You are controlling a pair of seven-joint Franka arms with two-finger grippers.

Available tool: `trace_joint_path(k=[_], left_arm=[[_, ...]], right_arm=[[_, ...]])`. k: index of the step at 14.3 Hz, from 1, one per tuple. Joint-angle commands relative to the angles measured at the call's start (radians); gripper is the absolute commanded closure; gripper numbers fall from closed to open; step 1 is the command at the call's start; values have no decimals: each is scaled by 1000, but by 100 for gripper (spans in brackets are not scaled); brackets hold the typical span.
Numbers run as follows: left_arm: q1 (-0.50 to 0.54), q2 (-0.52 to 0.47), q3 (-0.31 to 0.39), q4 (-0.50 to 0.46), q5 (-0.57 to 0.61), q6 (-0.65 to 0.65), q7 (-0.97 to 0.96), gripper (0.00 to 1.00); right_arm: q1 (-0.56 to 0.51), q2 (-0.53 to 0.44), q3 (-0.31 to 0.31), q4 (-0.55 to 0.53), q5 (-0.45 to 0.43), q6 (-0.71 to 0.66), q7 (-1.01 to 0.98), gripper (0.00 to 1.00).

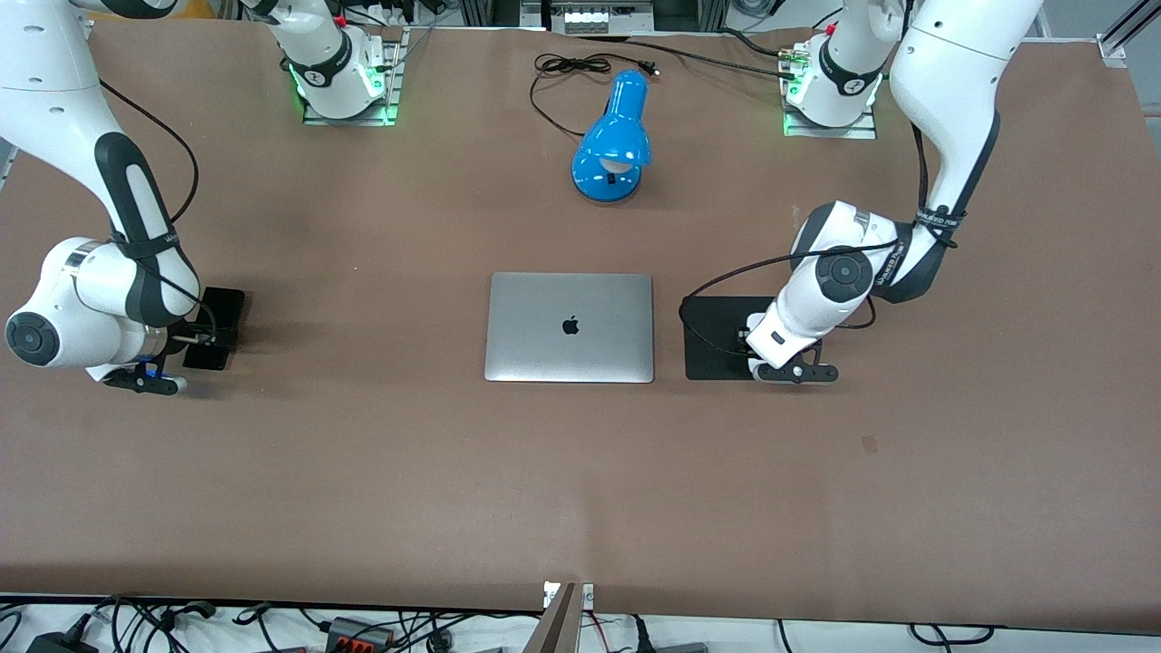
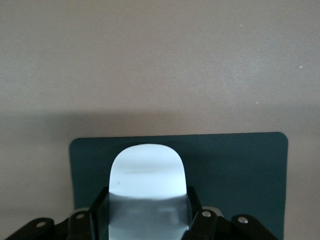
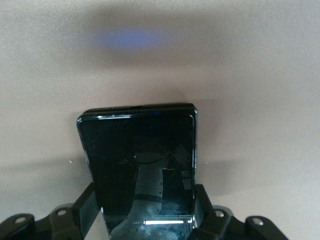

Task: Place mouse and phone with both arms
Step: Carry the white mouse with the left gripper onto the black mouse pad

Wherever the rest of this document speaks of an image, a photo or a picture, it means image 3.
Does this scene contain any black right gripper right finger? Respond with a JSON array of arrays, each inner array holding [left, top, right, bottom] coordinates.
[[189, 183, 234, 240]]

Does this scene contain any black smartphone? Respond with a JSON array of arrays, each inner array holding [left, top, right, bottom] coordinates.
[[76, 102, 200, 240]]

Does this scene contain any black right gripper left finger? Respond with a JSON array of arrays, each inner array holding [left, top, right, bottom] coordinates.
[[49, 181, 101, 240]]

